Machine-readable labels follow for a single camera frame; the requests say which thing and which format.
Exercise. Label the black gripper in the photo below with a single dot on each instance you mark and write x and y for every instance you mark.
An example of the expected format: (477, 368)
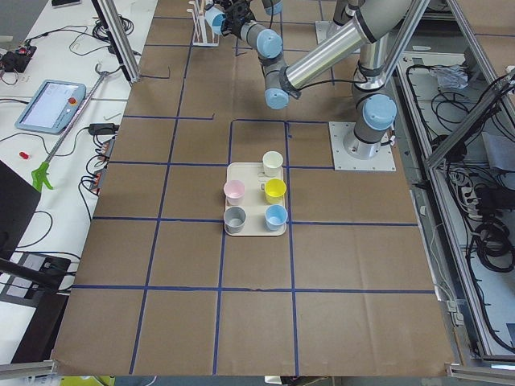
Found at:
(234, 22)

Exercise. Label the white plastic cup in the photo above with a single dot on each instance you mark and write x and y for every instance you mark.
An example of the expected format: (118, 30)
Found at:
(272, 163)

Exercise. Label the pink plastic cup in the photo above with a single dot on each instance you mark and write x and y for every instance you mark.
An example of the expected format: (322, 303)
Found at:
(234, 191)

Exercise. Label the yellow plastic cup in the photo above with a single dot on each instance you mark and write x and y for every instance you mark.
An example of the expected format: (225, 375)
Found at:
(275, 189)

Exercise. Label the grey plastic cup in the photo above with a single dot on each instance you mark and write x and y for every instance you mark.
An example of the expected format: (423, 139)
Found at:
(234, 219)

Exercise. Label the light blue plastic cup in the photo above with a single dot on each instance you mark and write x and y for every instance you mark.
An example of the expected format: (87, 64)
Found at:
(276, 216)

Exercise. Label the black power adapter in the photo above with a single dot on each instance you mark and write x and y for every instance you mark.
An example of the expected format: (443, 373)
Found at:
(102, 128)

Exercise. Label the cream plastic tray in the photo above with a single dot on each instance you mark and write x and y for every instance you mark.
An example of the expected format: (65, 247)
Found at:
(254, 202)

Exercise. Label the blue teach pendant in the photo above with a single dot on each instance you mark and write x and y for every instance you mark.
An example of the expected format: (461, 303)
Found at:
(52, 107)

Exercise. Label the reacher grabber tool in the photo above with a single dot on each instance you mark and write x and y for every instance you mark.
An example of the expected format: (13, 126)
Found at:
(39, 175)

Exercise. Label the brown paper table cover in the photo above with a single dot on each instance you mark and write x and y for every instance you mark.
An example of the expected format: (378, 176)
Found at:
(226, 241)

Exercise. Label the white wire cup rack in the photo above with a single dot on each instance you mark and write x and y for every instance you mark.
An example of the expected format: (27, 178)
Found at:
(203, 35)

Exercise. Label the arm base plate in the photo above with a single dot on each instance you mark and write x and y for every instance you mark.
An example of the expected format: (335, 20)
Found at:
(351, 154)
(324, 30)

